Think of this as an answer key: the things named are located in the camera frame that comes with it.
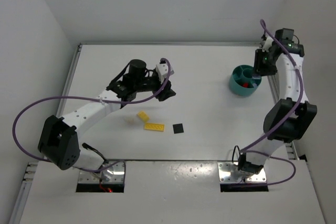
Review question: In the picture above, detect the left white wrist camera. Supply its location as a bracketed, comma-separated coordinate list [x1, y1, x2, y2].
[155, 63, 168, 83]

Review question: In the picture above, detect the white lego piece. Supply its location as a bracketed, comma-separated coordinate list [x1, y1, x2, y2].
[123, 116, 135, 125]

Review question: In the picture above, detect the yellow lego slope brick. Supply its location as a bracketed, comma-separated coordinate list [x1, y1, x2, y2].
[137, 111, 150, 123]

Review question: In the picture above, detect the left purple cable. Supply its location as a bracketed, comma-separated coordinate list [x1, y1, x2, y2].
[12, 57, 174, 174]

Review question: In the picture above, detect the teal round divided container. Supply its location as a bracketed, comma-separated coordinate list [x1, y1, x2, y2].
[228, 65, 261, 97]

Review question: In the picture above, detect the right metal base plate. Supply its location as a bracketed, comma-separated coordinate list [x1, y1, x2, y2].
[217, 161, 267, 184]

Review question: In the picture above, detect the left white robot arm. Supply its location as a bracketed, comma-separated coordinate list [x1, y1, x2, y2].
[38, 58, 176, 171]

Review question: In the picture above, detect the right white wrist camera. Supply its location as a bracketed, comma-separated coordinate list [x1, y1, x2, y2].
[261, 37, 274, 51]

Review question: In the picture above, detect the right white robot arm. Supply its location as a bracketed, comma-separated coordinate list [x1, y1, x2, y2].
[237, 28, 317, 176]

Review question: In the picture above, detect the metal base plate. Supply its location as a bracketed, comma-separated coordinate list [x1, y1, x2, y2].
[217, 161, 267, 184]
[78, 162, 125, 184]

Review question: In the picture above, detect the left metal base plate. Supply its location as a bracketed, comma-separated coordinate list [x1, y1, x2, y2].
[78, 162, 125, 184]

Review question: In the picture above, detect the yellow long lego plate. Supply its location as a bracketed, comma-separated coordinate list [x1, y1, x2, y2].
[144, 123, 165, 132]

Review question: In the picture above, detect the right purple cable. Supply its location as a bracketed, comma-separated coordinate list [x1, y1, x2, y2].
[239, 19, 297, 187]

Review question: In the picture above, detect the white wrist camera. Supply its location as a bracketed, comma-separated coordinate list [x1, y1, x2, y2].
[155, 63, 168, 83]
[261, 37, 274, 51]

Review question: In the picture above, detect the purple cable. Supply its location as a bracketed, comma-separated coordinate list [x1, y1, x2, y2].
[239, 19, 297, 187]
[12, 57, 174, 174]

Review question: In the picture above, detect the black square lego plate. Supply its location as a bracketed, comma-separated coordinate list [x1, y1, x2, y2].
[173, 123, 184, 134]

